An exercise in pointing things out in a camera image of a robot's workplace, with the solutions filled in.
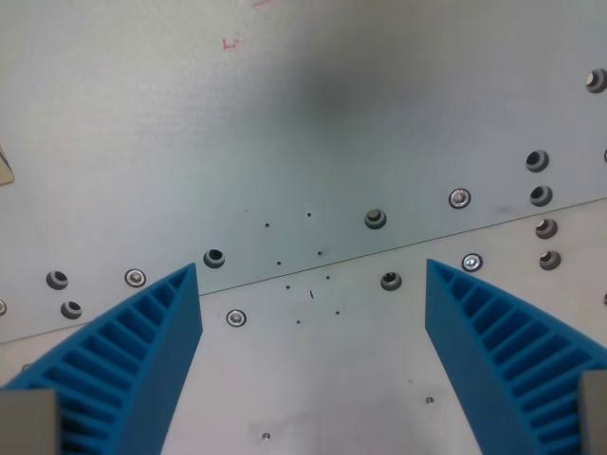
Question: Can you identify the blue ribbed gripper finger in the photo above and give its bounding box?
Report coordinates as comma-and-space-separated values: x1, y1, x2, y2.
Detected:
425, 258, 607, 455
0, 263, 204, 455

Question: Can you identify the beige flat tag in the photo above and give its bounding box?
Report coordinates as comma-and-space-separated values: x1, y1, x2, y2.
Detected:
0, 145, 16, 188

